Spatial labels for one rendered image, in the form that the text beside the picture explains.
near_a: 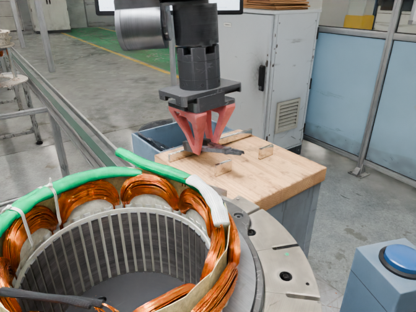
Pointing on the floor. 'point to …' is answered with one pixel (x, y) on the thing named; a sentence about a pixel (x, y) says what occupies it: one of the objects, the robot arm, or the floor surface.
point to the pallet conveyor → (90, 149)
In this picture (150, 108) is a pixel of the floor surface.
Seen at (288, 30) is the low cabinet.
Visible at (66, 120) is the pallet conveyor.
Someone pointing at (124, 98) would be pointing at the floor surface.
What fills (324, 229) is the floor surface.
